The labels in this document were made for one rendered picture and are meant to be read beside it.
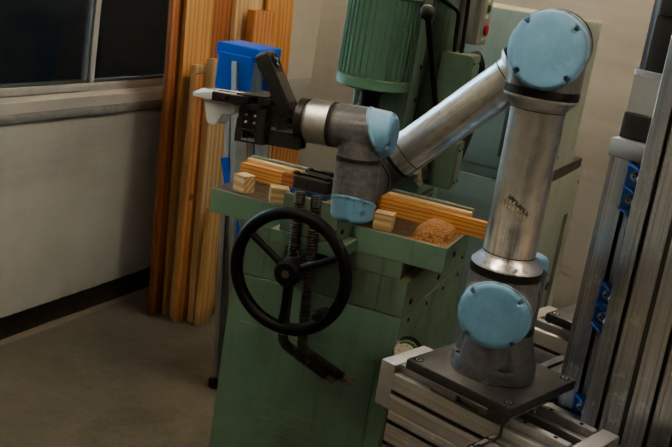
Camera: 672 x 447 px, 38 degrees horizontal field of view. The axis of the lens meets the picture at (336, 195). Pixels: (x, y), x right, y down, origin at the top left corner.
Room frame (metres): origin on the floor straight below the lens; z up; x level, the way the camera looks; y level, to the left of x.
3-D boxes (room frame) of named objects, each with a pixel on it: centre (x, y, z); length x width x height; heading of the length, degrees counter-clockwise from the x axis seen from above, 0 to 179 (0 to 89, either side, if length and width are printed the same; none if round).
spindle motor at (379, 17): (2.37, -0.04, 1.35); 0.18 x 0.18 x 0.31
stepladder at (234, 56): (3.23, 0.31, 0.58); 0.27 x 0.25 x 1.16; 67
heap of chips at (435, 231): (2.20, -0.24, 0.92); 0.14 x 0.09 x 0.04; 160
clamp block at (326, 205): (2.19, 0.03, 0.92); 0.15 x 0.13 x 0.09; 70
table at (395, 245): (2.27, 0.00, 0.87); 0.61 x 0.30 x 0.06; 70
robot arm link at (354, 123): (1.61, -0.03, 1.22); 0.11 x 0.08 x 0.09; 73
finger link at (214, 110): (1.67, 0.23, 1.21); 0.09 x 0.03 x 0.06; 73
